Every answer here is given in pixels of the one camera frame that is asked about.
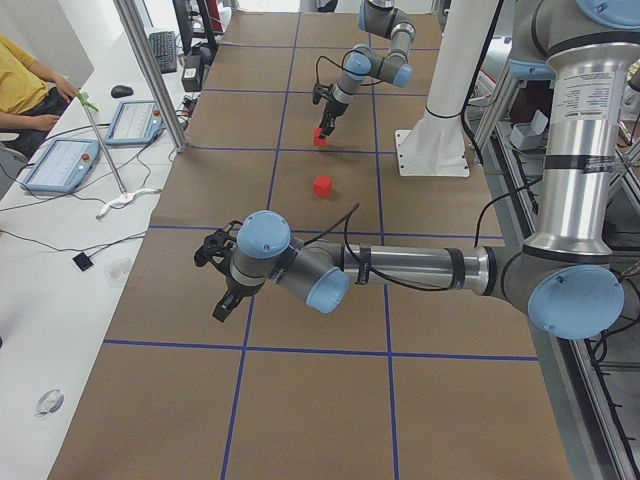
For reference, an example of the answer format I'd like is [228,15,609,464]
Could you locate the far teach pendant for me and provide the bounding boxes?
[105,100,164,146]

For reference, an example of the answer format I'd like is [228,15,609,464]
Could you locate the red block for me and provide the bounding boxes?
[312,175,333,198]
[313,127,327,147]

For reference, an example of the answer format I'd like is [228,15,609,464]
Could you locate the aluminium frame post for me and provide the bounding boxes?
[113,0,187,153]

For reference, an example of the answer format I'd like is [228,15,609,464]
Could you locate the black keyboard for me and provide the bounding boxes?
[148,31,177,74]

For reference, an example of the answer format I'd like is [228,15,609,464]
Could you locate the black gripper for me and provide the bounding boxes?
[312,83,347,137]
[194,220,255,322]

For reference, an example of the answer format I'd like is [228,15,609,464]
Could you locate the person in yellow shirt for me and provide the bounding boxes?
[1,35,79,158]

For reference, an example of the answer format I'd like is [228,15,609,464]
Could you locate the teach pendant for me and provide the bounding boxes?
[105,100,164,146]
[22,139,100,193]

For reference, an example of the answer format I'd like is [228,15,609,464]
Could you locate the metal rod with stand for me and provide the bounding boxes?
[76,91,161,220]

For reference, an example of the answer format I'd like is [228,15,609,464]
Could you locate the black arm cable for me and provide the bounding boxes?
[314,53,381,91]
[289,202,539,294]

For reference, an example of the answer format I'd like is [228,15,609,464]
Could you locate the white pillar base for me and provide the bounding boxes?
[395,0,502,178]

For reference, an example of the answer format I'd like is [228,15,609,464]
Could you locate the black computer mouse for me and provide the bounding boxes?
[110,84,134,98]

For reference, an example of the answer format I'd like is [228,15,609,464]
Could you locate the near teach pendant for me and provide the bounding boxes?
[22,139,100,193]

